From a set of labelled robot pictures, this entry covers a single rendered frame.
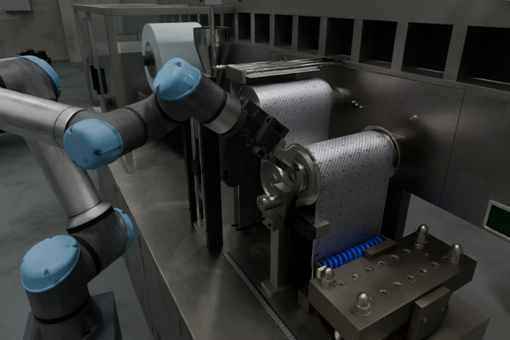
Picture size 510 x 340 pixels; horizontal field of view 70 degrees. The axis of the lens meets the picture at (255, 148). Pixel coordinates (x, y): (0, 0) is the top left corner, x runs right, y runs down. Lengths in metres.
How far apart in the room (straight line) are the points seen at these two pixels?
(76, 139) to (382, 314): 0.67
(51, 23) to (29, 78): 11.20
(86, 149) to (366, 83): 0.79
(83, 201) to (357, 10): 0.89
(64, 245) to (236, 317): 0.44
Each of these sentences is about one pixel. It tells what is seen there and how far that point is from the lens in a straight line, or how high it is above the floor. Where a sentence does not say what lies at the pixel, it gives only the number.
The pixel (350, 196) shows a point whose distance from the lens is 0.91.
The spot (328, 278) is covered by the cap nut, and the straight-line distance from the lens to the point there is 0.87.
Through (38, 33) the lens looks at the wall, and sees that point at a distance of 12.22.
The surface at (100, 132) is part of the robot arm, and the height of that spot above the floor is 1.45.
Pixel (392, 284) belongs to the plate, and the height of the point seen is 1.03.
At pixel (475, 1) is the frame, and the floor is 1.62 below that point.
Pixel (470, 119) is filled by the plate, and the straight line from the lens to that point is 0.94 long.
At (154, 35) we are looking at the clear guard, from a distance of 1.64.
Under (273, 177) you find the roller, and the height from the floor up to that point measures 1.19.
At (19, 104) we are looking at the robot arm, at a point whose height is 1.46.
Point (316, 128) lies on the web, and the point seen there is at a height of 1.28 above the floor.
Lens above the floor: 1.63
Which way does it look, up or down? 22 degrees down
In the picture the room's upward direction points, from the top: straight up
